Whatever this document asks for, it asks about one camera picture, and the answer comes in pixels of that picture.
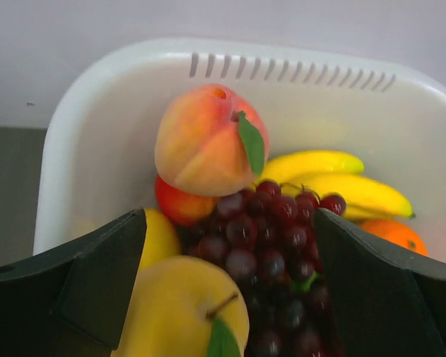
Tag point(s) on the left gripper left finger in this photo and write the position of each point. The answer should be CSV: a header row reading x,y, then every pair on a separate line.
x,y
72,300

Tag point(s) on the yellow lemon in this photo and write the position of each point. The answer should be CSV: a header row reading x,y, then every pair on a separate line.
x,y
161,240

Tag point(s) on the dark red grape bunch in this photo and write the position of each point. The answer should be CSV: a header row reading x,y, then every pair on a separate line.
x,y
286,323

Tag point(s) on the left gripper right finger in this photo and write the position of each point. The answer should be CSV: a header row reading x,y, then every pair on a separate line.
x,y
387,300

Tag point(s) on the yellow banana bunch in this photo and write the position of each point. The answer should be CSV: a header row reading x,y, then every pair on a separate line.
x,y
326,172

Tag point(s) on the orange fruit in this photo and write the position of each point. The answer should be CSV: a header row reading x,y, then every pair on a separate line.
x,y
397,233

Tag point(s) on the green leaf fruit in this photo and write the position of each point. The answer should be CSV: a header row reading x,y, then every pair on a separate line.
x,y
305,286

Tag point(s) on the white plastic tub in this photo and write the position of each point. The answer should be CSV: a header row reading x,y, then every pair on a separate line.
x,y
97,161

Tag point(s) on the red apple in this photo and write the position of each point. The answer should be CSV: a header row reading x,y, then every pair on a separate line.
x,y
182,208

